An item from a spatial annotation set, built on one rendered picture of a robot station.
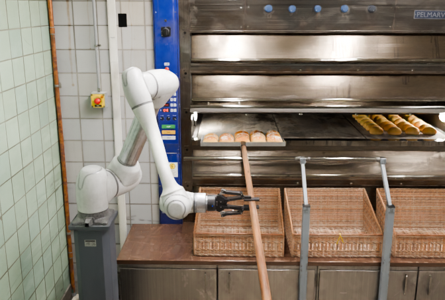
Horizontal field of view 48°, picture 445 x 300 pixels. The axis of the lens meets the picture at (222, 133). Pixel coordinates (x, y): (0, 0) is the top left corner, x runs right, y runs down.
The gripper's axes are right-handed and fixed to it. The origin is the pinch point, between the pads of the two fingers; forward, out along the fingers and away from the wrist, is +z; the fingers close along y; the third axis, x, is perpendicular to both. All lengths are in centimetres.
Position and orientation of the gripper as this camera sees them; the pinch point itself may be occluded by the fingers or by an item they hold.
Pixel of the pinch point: (251, 202)
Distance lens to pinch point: 230.9
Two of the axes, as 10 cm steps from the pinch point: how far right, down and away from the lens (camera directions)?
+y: -0.1, 9.7, 2.5
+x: 0.1, 2.5, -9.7
